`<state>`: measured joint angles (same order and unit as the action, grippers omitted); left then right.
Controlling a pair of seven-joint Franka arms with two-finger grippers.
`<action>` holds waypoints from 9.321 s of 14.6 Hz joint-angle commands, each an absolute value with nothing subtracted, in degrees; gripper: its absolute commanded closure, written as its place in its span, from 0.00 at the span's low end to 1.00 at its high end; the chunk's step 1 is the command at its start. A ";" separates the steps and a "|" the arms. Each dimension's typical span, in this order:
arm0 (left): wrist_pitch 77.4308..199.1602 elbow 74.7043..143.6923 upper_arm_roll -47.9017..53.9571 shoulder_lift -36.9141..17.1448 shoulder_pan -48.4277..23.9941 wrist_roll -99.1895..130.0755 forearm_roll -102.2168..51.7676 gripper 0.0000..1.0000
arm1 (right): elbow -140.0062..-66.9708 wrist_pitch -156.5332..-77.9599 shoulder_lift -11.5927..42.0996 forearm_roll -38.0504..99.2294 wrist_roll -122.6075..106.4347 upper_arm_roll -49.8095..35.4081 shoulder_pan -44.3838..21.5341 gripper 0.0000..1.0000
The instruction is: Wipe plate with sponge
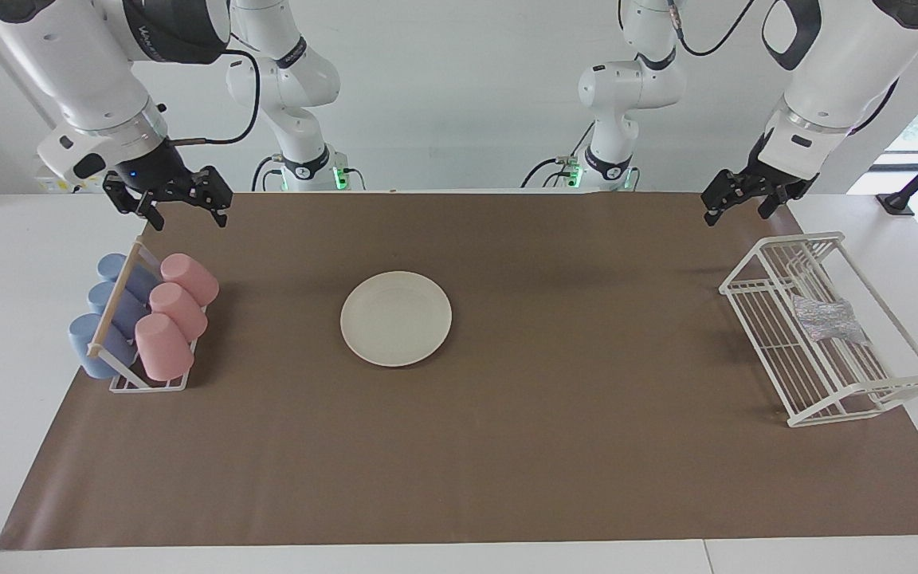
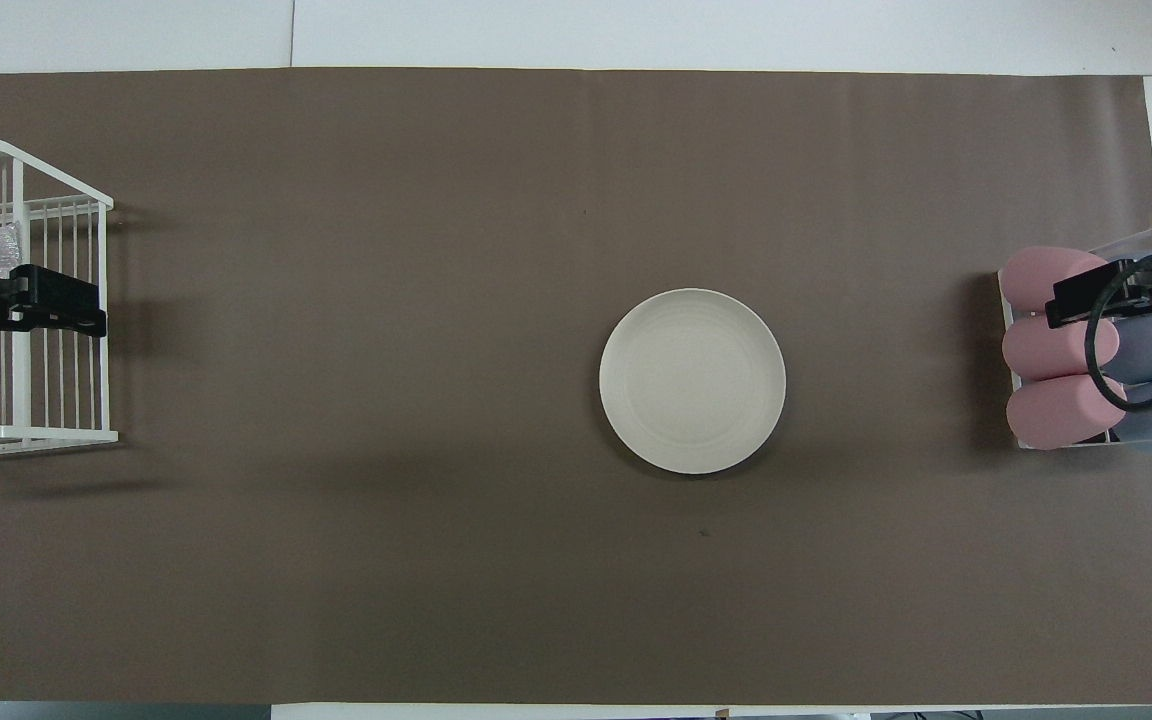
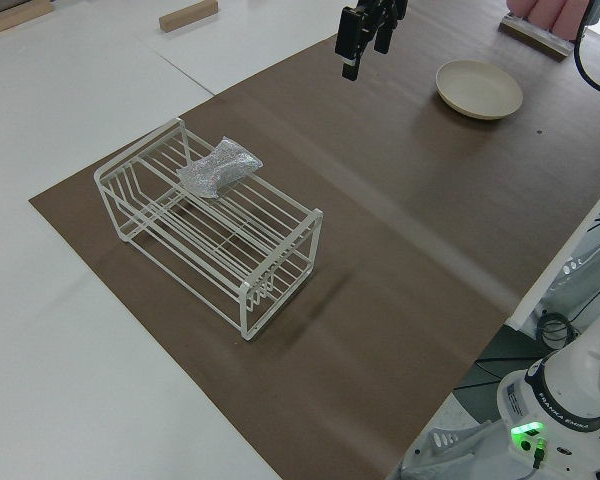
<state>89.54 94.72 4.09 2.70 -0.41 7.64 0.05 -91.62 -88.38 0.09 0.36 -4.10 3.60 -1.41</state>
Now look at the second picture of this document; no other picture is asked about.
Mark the brown table mat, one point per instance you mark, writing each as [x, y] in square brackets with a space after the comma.
[386, 400]

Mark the pink cup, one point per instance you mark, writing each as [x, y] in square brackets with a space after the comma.
[1061, 412]
[1046, 350]
[1026, 280]

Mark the white round plate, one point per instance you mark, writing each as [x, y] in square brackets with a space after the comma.
[692, 381]

